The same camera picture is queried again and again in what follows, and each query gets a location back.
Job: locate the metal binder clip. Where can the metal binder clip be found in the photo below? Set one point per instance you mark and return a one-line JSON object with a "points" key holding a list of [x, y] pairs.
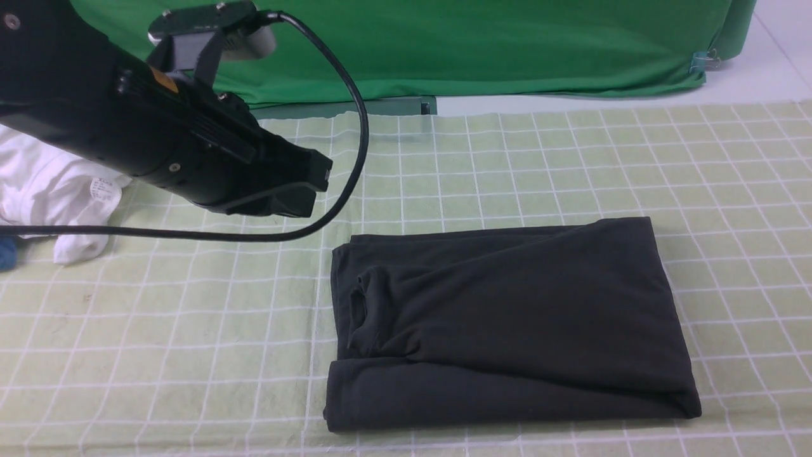
{"points": [[704, 60]]}

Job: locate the dark gray long-sleeve top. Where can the dark gray long-sleeve top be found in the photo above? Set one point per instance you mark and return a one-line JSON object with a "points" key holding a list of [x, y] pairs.
{"points": [[559, 323]]}

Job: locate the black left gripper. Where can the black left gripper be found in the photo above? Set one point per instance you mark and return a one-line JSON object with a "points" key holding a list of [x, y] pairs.
{"points": [[213, 153]]}

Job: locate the green grid-pattern table mat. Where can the green grid-pattern table mat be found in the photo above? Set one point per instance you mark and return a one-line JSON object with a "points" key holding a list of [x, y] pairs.
{"points": [[172, 348]]}

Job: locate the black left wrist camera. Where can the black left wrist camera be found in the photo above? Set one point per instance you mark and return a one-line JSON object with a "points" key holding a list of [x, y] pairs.
{"points": [[196, 40]]}

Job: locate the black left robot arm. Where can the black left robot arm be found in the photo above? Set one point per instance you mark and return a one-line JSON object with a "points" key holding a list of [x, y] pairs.
{"points": [[56, 73]]}

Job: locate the blue cloth at left edge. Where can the blue cloth at left edge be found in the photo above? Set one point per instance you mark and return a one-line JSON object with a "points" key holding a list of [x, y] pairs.
{"points": [[8, 253]]}

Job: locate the green backdrop cloth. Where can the green backdrop cloth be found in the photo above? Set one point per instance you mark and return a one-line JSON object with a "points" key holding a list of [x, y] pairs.
{"points": [[595, 49]]}

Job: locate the white crumpled garment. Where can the white crumpled garment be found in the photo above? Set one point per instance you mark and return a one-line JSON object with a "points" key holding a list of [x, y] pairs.
{"points": [[44, 185]]}

